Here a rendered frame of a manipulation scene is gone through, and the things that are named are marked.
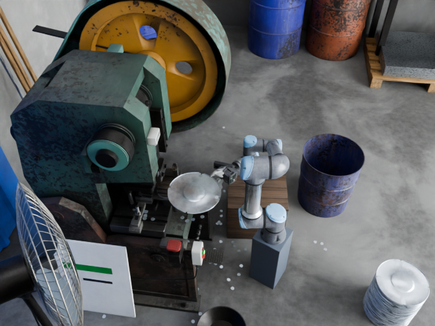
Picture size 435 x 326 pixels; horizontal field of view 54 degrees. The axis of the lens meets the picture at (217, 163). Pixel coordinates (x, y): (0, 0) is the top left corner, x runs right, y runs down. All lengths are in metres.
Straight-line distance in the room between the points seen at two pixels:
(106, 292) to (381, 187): 2.19
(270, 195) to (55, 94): 1.58
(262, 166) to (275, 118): 1.99
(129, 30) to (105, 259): 1.24
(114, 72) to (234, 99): 2.38
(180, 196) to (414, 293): 1.41
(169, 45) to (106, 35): 0.32
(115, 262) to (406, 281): 1.65
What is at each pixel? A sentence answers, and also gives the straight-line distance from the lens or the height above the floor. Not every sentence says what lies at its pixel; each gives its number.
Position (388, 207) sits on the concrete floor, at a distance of 3.47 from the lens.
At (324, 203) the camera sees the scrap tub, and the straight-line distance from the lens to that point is 3.13.
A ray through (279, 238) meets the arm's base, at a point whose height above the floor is 0.49.
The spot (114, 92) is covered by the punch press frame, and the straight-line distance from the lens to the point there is 1.84.
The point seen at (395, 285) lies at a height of 0.34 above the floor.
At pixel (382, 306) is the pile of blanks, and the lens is 2.74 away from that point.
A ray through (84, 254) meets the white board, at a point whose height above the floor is 0.50.
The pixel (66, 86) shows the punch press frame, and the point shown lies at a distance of 1.93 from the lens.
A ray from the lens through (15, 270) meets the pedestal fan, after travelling 1.52.
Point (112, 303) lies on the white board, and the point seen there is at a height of 0.10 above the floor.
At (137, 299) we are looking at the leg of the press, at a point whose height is 0.03.
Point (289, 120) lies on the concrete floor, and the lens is 4.00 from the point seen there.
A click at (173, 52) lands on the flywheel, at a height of 1.42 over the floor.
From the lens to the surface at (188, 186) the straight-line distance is 2.34.
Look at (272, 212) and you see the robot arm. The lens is 2.38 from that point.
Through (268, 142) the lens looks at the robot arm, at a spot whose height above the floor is 0.90.
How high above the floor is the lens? 2.56
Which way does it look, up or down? 46 degrees down
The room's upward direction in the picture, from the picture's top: 1 degrees counter-clockwise
